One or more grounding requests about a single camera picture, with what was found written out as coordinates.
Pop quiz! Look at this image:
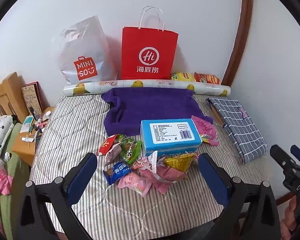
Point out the blue snack packet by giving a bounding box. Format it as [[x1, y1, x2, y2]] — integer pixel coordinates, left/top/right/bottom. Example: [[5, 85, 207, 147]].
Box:
[[103, 161, 131, 186]]

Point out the white Miniso plastic bag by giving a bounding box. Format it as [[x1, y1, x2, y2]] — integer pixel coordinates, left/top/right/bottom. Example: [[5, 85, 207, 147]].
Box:
[[51, 16, 117, 85]]

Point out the green snack packet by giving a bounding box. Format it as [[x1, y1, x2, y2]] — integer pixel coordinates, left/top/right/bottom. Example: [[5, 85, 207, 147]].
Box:
[[120, 137, 142, 166]]

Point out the brown wooden door frame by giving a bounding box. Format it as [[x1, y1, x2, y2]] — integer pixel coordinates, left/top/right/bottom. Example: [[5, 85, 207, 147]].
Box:
[[222, 0, 253, 86]]

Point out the red snack packet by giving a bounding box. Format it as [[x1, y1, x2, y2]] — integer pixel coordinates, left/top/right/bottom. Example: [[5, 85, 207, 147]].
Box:
[[97, 134, 117, 156]]

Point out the purple towel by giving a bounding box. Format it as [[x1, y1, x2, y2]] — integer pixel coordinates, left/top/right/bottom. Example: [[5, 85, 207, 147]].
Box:
[[101, 87, 213, 136]]

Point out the rolled fruit-print mat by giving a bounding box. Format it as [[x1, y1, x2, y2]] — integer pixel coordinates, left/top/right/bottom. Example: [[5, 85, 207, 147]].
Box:
[[63, 80, 231, 96]]

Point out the orange chips bag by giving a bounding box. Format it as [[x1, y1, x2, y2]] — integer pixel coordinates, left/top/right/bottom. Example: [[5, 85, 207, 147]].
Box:
[[194, 72, 221, 85]]

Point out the magenta snack packet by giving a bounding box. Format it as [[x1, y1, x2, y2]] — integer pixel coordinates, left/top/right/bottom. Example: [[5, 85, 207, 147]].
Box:
[[191, 116, 219, 146]]

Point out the red Haidilao paper bag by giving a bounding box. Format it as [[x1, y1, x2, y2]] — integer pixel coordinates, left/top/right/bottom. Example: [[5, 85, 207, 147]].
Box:
[[121, 5, 179, 80]]

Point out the blue tissue box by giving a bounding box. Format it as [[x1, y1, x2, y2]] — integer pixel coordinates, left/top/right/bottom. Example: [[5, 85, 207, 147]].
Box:
[[140, 119, 202, 157]]

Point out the pink Lotso candy packet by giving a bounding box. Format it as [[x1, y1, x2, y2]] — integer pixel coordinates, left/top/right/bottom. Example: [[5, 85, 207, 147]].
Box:
[[131, 151, 158, 173]]

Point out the grey checked fabric bundle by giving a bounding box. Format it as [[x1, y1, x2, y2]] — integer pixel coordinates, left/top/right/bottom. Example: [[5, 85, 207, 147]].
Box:
[[207, 98, 268, 164]]

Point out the yellow snack packet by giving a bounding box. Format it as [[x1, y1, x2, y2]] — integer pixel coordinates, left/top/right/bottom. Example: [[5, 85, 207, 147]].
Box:
[[163, 153, 196, 173]]

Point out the pale pink snack packet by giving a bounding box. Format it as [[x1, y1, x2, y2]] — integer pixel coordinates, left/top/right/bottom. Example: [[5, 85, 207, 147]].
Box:
[[104, 142, 122, 166]]

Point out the wooden bedside table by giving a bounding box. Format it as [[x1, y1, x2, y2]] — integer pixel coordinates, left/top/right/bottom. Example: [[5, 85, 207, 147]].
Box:
[[12, 117, 42, 166]]

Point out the yellow chips bag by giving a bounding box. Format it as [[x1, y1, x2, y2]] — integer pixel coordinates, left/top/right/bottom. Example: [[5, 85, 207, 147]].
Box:
[[171, 72, 196, 82]]

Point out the teal white tube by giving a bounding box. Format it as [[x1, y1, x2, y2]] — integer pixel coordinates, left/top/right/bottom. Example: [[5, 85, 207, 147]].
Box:
[[20, 115, 34, 133]]

